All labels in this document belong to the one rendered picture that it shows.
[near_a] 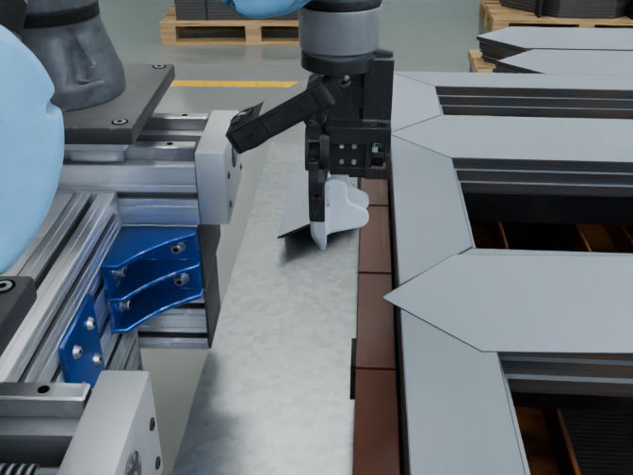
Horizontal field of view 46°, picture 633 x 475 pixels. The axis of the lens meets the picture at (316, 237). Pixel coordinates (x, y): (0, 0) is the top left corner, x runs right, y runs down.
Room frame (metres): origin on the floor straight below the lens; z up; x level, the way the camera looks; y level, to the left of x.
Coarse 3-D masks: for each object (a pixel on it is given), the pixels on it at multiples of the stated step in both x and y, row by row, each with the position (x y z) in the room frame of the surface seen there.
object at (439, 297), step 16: (432, 272) 0.70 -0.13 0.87; (448, 272) 0.70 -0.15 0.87; (416, 288) 0.67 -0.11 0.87; (432, 288) 0.67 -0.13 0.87; (448, 288) 0.67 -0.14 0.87; (464, 288) 0.67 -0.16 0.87; (416, 304) 0.64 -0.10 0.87; (432, 304) 0.64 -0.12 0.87; (448, 304) 0.64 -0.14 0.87; (464, 304) 0.64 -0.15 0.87; (432, 320) 0.61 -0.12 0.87; (448, 320) 0.61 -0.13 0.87; (464, 320) 0.61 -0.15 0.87; (464, 336) 0.58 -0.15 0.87
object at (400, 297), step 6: (408, 282) 0.68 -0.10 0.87; (396, 288) 0.67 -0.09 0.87; (402, 288) 0.67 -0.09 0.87; (408, 288) 0.67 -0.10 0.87; (390, 294) 0.66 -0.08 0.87; (396, 294) 0.66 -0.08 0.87; (402, 294) 0.66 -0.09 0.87; (408, 294) 0.66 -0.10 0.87; (390, 300) 0.65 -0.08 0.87; (396, 300) 0.65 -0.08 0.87; (402, 300) 0.65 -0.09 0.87; (408, 300) 0.65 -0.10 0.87; (402, 306) 0.63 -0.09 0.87; (408, 306) 0.63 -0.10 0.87; (408, 312) 0.63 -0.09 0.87
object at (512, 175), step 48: (480, 96) 1.35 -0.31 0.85; (528, 96) 1.34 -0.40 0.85; (576, 96) 1.34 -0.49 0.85; (624, 96) 1.33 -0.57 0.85; (480, 192) 1.00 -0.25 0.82; (528, 192) 1.00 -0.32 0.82; (576, 192) 1.00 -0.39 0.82; (624, 192) 0.99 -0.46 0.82; (528, 384) 0.56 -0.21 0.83; (576, 384) 0.56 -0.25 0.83; (624, 384) 0.56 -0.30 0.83
